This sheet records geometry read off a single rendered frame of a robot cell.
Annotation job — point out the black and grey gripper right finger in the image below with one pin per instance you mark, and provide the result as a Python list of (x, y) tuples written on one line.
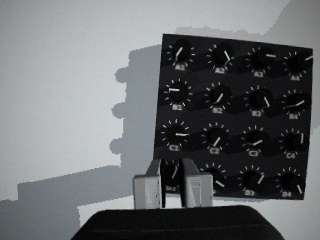
[(196, 187)]

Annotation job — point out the black knob box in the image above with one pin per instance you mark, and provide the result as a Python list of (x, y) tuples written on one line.
[(189, 123)]

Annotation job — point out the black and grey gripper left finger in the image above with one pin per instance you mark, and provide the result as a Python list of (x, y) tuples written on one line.
[(149, 190)]

